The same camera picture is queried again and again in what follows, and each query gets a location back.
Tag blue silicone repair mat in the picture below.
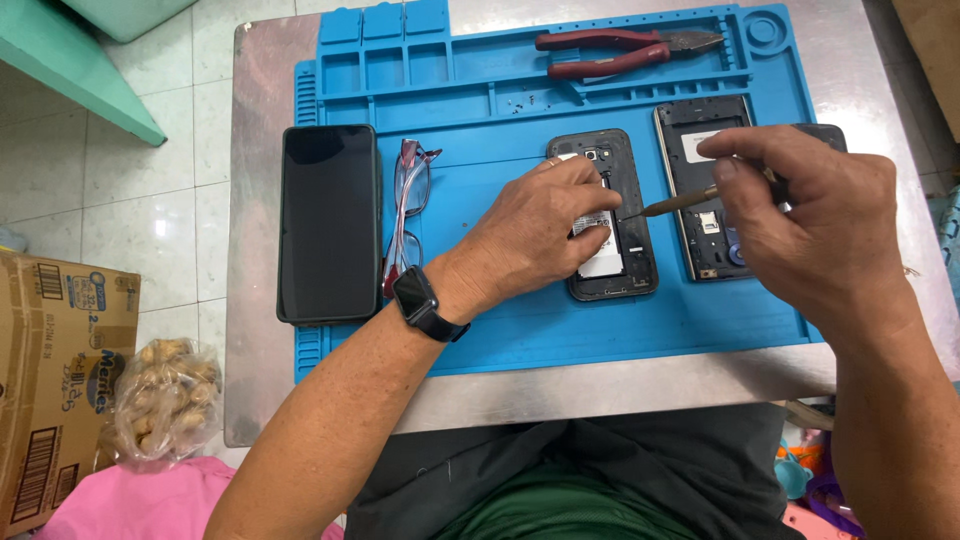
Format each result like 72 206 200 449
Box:
293 0 825 385

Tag heap of colourful plastic toys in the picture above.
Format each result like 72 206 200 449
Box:
772 427 867 540

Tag black smartwatch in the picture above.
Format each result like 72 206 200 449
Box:
391 264 472 345

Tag person's right hand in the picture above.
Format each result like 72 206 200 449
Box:
696 124 925 348

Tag black phone with battery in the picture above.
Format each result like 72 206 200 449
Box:
546 128 660 303

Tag opened phone with gold frame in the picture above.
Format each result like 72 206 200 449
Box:
653 94 757 283

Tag plastic bag of ginger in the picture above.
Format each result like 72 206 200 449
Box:
99 337 223 474

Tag red framed eyeglasses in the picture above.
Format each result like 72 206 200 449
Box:
381 138 444 300

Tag red handled pliers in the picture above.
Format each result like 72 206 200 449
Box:
534 27 726 82

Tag black smartphone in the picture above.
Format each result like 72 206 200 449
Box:
276 123 384 327

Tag green bench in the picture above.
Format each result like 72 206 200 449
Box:
0 0 198 148

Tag person's left hand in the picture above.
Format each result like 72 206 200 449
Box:
423 155 624 327

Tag person's dark shirt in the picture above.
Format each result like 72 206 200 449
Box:
343 403 807 540

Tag pink cloth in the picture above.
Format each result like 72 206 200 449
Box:
31 454 346 540

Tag brown cardboard box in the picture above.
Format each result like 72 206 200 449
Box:
0 249 142 539

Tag black phone back cover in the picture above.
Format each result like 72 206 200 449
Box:
789 123 849 154

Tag group of small black screws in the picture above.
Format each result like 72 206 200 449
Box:
504 93 558 116

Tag brown handled screwdriver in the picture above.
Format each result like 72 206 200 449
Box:
624 166 781 220

